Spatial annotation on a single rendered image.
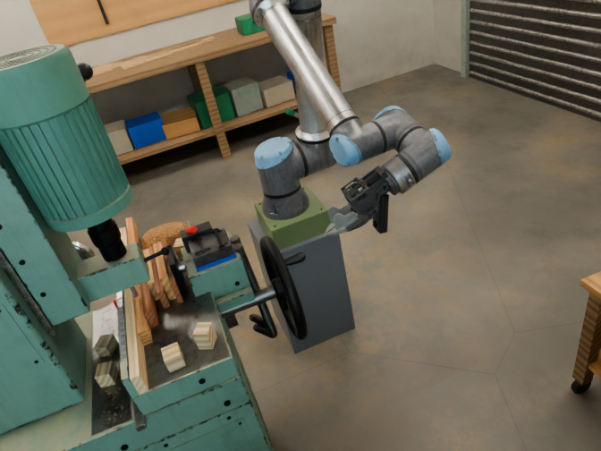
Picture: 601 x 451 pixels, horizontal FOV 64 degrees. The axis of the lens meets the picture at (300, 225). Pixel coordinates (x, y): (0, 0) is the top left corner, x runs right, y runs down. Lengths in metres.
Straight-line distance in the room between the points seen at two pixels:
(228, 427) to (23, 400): 0.45
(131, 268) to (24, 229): 0.23
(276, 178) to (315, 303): 0.59
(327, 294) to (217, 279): 0.94
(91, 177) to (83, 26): 3.40
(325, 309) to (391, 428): 0.54
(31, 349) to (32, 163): 0.39
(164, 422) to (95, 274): 0.36
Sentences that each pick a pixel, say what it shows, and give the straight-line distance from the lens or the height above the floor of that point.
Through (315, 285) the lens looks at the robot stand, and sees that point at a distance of 1.99.
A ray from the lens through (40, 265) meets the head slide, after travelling 1.07.
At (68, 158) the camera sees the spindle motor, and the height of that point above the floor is 1.34.
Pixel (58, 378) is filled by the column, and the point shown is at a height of 0.89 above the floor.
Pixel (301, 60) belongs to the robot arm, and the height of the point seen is 1.28.
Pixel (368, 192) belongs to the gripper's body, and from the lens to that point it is 1.19.
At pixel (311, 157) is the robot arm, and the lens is 1.80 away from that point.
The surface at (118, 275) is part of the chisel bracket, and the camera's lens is 1.12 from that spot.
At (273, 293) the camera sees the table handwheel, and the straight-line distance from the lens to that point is 1.26.
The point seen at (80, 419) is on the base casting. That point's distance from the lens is 1.23.
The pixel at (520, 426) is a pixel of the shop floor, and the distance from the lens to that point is 1.97.
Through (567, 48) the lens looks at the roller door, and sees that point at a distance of 4.05.
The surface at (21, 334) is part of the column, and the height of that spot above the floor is 1.04.
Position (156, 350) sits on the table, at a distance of 1.12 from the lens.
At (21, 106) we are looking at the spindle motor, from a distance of 0.92.
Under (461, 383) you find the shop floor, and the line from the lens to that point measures 2.05.
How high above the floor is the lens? 1.64
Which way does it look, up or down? 34 degrees down
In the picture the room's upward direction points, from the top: 13 degrees counter-clockwise
